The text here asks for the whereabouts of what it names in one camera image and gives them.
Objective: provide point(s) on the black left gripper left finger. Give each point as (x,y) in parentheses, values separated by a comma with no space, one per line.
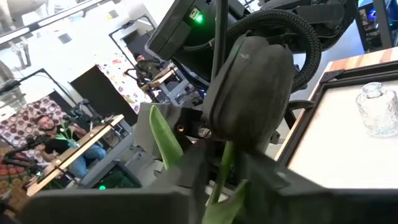
(109,207)

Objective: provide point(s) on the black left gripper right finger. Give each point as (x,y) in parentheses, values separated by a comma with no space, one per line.
(311,205)

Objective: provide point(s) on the black artificial tulip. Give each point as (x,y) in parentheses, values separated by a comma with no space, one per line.
(252,93)

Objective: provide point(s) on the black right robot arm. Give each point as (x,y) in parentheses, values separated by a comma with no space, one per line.
(186,37)

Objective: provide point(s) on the teal vase with green stems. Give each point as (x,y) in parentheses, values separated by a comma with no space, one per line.
(73,143)

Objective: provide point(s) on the clear glass vase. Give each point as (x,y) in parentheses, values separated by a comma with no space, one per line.
(377,112)

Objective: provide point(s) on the black computer with green light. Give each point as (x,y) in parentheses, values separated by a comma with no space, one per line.
(115,179)

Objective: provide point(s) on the wooden workbench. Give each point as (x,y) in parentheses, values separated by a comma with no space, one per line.
(49,174)
(161,77)

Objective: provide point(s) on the person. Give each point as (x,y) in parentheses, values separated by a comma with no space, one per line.
(59,144)

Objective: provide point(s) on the colourful spotted partition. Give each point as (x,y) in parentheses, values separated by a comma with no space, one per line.
(121,81)

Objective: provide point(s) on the black partition panel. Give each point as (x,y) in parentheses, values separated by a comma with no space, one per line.
(99,93)

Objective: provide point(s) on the circle patterned partition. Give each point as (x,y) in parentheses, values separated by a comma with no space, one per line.
(18,124)

